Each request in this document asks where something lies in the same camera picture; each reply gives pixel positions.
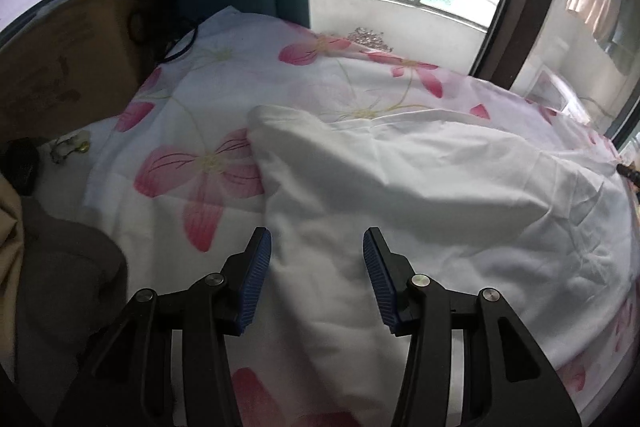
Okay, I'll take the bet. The hanging dark green garment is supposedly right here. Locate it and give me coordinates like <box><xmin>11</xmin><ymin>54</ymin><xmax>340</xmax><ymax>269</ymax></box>
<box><xmin>605</xmin><ymin>19</ymin><xmax>633</xmax><ymax>75</ymax></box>

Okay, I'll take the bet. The dark grey cloth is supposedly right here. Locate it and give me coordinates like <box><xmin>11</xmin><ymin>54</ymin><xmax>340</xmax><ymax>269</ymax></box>
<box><xmin>15</xmin><ymin>197</ymin><xmax>128</xmax><ymax>413</ymax></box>

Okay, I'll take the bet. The small black object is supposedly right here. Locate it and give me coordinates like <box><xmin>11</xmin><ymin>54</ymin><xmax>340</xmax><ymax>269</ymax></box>
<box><xmin>5</xmin><ymin>139</ymin><xmax>41</xmax><ymax>195</ymax></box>

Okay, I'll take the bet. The beige cloth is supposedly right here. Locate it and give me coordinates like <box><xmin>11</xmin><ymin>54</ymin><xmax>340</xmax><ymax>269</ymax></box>
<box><xmin>0</xmin><ymin>177</ymin><xmax>31</xmax><ymax>388</ymax></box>

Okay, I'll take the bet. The small metal trinket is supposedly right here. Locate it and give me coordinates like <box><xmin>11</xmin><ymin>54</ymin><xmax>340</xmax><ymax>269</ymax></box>
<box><xmin>50</xmin><ymin>132</ymin><xmax>93</xmax><ymax>165</ymax></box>

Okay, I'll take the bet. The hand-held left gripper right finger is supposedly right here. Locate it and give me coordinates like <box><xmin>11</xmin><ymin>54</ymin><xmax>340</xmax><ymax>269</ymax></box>
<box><xmin>362</xmin><ymin>227</ymin><xmax>583</xmax><ymax>427</ymax></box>

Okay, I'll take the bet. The cardboard box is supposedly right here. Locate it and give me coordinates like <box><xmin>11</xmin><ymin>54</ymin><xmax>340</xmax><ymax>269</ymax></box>
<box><xmin>0</xmin><ymin>0</ymin><xmax>173</xmax><ymax>138</ymax></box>

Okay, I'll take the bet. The pink floral bed sheet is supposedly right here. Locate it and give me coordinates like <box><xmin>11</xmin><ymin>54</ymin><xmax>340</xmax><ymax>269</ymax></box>
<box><xmin>82</xmin><ymin>6</ymin><xmax>640</xmax><ymax>427</ymax></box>

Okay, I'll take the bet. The air conditioner outdoor unit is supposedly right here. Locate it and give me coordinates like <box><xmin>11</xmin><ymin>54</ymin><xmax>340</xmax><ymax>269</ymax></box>
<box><xmin>530</xmin><ymin>67</ymin><xmax>591</xmax><ymax>122</ymax></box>

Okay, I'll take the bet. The black cable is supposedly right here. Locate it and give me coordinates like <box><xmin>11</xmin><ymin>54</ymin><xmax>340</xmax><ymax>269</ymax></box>
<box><xmin>155</xmin><ymin>19</ymin><xmax>201</xmax><ymax>65</ymax></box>

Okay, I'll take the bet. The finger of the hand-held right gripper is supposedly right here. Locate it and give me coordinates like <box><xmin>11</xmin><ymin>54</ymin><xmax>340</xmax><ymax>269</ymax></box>
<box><xmin>616</xmin><ymin>162</ymin><xmax>640</xmax><ymax>195</ymax></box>

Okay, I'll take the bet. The white garment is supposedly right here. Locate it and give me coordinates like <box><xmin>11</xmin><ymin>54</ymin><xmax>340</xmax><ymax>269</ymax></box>
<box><xmin>247</xmin><ymin>104</ymin><xmax>638</xmax><ymax>427</ymax></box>

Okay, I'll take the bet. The hanging beige garment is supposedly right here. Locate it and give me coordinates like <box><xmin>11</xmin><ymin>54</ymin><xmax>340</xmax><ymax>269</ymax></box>
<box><xmin>565</xmin><ymin>0</ymin><xmax>618</xmax><ymax>40</ymax></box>

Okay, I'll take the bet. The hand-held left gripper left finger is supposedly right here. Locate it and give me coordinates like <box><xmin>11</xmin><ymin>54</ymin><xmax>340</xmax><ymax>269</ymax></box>
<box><xmin>52</xmin><ymin>227</ymin><xmax>272</xmax><ymax>427</ymax></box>

